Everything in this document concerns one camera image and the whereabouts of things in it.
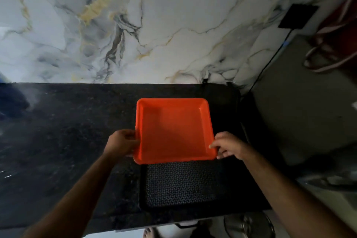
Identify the person's right hand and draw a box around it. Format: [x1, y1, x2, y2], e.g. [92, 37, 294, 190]
[209, 131, 255, 161]

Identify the person's left hand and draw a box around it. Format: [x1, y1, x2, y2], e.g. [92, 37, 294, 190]
[103, 129, 140, 159]

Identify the orange square plastic tray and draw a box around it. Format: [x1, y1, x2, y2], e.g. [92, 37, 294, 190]
[133, 98, 218, 165]

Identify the person's left forearm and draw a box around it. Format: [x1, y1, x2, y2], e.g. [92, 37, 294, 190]
[21, 153, 119, 238]

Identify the person's right forearm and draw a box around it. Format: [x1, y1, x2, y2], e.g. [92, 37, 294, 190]
[241, 148, 357, 238]

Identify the black patterned tray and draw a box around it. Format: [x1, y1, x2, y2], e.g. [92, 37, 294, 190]
[139, 160, 223, 211]

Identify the round metal object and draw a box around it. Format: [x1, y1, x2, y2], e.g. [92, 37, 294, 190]
[224, 213, 276, 238]

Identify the person's foot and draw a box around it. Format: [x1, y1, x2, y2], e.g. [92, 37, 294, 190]
[143, 227, 160, 238]

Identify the black power cable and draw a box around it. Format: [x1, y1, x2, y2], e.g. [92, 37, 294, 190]
[249, 29, 293, 92]

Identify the black wall socket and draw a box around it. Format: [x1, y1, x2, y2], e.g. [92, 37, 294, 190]
[278, 4, 319, 30]

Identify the red bag with pink straps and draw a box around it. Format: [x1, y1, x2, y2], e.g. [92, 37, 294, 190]
[303, 0, 357, 73]

